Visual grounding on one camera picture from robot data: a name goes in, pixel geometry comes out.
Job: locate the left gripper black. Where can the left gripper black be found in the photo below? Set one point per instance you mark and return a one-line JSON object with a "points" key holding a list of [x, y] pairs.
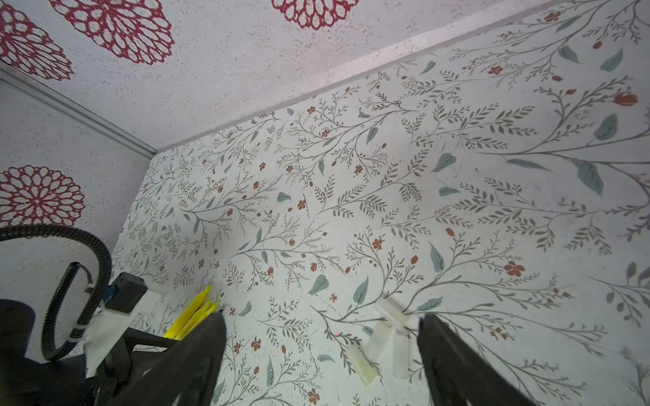
{"points": [[134, 354]]}

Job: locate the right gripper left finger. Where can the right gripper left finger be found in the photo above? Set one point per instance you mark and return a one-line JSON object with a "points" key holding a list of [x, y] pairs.
{"points": [[187, 373]]}

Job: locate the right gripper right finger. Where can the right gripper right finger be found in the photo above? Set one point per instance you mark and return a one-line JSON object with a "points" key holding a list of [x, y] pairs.
{"points": [[456, 374]]}

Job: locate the yellow highlighter pen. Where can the yellow highlighter pen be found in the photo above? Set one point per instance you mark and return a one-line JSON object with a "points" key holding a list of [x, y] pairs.
{"points": [[181, 322], [195, 308], [206, 310]]}

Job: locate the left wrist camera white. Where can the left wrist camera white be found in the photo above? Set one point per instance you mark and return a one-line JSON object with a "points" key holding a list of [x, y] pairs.
{"points": [[125, 298]]}

